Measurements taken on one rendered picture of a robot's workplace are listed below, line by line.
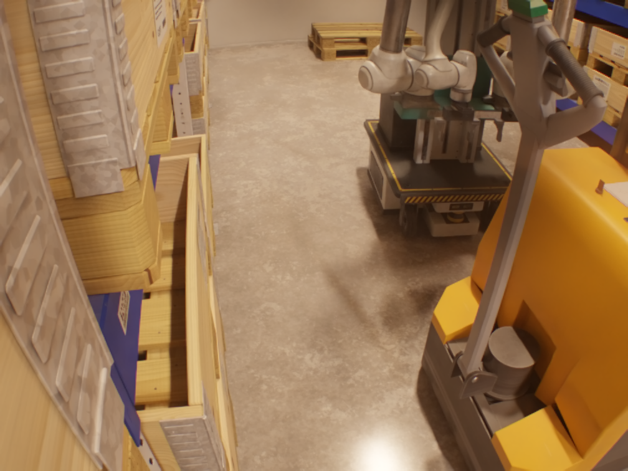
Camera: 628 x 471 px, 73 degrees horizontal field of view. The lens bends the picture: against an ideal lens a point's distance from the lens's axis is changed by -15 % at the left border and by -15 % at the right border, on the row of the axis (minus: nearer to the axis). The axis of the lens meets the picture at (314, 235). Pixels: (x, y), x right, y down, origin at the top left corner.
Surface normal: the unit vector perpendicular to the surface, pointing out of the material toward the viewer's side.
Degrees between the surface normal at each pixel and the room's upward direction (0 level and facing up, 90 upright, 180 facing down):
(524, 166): 90
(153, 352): 0
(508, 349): 0
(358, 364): 0
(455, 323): 22
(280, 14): 90
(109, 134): 90
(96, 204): 90
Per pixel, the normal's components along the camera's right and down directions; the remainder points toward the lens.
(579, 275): -0.94, -0.11
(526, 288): -0.98, 0.11
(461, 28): 0.09, 0.59
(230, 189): 0.00, -0.81
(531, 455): -0.36, -0.71
